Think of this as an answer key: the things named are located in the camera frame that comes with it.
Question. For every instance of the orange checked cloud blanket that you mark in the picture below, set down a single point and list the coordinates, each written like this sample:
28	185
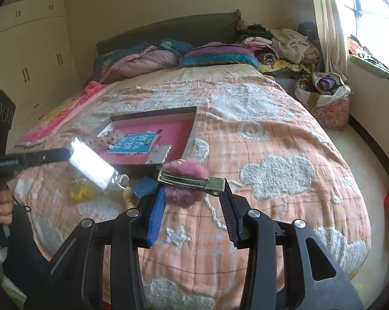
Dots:
262	142

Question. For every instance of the small clear packet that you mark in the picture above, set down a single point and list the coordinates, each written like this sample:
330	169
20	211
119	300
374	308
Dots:
159	155

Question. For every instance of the pearl hair claw clip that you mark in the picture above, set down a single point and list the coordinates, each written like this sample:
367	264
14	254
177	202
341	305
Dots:
124	180

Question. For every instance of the cream wardrobe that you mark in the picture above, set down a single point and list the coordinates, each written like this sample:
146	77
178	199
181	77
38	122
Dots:
33	45

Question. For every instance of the purple and teal pillow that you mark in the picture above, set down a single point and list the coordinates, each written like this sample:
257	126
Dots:
220	55

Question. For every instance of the clothes on windowsill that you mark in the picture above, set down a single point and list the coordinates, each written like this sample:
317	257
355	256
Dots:
375	64

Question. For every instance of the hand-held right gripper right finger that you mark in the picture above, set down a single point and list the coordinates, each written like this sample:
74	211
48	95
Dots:
228	216

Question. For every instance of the person's left forearm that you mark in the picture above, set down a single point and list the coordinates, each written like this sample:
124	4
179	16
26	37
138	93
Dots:
26	248

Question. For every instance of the small blue box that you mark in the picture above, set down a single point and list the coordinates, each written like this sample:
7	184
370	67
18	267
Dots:
144	185

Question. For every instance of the floral fabric bag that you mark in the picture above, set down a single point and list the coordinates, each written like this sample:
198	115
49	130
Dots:
327	103

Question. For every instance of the pink blanket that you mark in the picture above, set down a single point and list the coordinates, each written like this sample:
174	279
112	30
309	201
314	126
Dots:
52	119

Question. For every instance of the blue card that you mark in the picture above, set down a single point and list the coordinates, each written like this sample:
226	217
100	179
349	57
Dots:
133	142

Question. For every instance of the window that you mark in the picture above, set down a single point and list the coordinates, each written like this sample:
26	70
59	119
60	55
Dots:
372	6

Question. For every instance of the pile of clothes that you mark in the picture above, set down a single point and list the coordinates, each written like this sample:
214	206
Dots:
288	45

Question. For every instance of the floral bow scrunchie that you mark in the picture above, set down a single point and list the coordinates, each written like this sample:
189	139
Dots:
105	139

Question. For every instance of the clear plastic packet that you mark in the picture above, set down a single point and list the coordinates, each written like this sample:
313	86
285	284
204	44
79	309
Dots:
91	163

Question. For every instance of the pink fluffy hair clip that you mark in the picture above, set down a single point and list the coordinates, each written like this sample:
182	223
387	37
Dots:
184	172

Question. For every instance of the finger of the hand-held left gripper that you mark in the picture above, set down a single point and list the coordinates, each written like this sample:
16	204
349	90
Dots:
36	159

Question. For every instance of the dark headboard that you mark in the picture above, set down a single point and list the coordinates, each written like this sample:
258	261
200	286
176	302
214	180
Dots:
168	29

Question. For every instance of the pink lined shallow box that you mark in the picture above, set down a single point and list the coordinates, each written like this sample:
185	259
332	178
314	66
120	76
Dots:
168	129

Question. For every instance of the person's left hand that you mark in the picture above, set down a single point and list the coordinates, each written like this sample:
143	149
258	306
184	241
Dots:
5	211

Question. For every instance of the cream curtain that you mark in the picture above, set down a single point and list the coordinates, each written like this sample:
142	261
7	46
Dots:
330	22

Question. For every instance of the pink and navy quilt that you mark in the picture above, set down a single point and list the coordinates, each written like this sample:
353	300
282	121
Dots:
142	59

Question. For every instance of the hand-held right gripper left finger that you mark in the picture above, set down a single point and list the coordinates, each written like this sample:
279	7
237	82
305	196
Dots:
155	216

